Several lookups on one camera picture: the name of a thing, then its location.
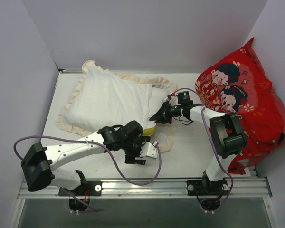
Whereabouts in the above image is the white pillow with yellow band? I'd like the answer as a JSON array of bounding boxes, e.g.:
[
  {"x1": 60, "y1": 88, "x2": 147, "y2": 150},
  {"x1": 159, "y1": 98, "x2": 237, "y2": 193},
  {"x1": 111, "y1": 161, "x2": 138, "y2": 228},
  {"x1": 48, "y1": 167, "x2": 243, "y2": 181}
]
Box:
[{"x1": 142, "y1": 87, "x2": 169, "y2": 136}]

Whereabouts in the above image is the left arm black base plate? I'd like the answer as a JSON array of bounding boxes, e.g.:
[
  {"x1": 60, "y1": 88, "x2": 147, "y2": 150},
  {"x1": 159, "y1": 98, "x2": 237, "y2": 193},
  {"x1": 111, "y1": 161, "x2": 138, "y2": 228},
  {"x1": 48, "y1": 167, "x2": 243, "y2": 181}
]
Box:
[{"x1": 58, "y1": 180, "x2": 103, "y2": 197}]

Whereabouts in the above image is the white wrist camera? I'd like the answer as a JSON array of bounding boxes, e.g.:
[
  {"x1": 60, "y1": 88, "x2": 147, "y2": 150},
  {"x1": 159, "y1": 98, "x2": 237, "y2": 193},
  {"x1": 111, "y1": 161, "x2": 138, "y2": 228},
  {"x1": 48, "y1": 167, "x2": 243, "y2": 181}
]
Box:
[
  {"x1": 140, "y1": 141, "x2": 159, "y2": 159},
  {"x1": 166, "y1": 93, "x2": 177, "y2": 103}
]

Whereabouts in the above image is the white pillowcase with cream ruffle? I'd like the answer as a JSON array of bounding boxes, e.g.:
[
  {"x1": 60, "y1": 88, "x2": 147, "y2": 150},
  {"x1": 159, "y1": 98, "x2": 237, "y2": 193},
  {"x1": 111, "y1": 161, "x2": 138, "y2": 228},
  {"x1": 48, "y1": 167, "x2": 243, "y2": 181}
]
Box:
[{"x1": 55, "y1": 60, "x2": 178, "y2": 152}]

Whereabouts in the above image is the aluminium back rail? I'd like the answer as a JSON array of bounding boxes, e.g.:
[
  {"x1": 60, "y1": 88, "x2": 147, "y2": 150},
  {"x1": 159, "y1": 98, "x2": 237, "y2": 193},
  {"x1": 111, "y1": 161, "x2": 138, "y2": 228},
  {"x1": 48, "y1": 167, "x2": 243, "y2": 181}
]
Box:
[{"x1": 59, "y1": 69, "x2": 83, "y2": 74}]

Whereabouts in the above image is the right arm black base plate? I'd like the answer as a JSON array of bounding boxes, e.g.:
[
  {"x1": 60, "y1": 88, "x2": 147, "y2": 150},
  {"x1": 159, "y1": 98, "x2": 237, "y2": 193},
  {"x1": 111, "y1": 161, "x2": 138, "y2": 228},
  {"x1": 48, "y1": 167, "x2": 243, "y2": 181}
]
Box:
[{"x1": 186, "y1": 179, "x2": 229, "y2": 196}]

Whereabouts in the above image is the aluminium rail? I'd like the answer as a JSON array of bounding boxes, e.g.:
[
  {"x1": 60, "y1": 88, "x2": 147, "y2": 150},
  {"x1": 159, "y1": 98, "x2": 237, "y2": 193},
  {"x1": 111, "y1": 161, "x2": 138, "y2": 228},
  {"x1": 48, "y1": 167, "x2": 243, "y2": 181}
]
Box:
[
  {"x1": 59, "y1": 69, "x2": 83, "y2": 74},
  {"x1": 17, "y1": 177, "x2": 272, "y2": 199}
]

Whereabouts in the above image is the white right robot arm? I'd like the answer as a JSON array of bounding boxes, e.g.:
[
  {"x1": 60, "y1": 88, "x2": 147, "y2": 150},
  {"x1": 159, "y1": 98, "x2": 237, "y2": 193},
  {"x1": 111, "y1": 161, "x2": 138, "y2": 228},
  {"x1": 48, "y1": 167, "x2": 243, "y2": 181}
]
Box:
[{"x1": 150, "y1": 88, "x2": 247, "y2": 194}]

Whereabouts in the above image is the red cartoon print pillow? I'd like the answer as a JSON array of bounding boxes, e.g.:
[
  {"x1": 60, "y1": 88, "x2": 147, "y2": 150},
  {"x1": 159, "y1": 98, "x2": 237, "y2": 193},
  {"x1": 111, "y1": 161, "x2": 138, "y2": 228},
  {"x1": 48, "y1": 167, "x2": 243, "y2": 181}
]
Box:
[{"x1": 195, "y1": 38, "x2": 285, "y2": 174}]

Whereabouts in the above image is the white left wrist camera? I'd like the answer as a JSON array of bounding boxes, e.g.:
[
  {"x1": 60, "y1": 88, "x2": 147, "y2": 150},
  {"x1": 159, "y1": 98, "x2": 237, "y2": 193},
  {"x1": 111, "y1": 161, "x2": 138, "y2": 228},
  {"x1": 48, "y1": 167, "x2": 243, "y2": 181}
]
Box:
[{"x1": 140, "y1": 141, "x2": 159, "y2": 159}]

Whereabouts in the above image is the aluminium front rail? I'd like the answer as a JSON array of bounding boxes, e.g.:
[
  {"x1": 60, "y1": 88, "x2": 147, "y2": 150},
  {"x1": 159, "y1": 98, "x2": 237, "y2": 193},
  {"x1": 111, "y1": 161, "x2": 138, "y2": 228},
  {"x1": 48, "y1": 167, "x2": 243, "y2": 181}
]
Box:
[{"x1": 17, "y1": 177, "x2": 272, "y2": 199}]

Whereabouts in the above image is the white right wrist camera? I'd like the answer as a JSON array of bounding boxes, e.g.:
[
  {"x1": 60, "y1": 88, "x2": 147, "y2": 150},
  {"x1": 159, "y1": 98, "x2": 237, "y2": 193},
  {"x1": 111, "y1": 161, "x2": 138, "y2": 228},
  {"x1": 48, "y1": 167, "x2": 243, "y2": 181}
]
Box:
[{"x1": 166, "y1": 93, "x2": 177, "y2": 103}]

